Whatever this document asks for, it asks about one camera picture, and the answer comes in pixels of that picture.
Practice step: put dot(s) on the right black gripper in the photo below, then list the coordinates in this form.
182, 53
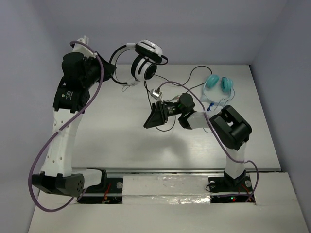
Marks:
158, 116

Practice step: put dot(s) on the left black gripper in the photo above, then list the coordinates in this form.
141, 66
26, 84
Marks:
101, 68

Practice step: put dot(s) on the white black over-ear headphones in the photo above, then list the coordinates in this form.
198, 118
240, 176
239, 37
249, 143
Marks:
144, 66

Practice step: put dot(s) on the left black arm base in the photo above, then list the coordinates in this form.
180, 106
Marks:
109, 191

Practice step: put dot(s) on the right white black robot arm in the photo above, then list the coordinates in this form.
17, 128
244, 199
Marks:
232, 132

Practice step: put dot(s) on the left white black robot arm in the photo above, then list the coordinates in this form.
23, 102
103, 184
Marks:
80, 73

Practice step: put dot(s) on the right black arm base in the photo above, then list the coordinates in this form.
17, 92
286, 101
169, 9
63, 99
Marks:
225, 189

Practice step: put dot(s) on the teal white cat-ear headphones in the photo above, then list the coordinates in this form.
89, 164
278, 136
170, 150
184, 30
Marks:
217, 92

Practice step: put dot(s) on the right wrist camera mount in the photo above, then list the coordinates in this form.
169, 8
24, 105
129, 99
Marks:
156, 94

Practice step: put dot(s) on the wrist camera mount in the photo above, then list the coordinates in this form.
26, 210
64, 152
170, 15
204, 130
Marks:
83, 48
156, 94

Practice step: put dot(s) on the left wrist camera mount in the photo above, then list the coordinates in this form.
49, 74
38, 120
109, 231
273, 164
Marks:
83, 48

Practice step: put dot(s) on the silver foil covered rail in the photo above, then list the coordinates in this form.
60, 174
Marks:
190, 188

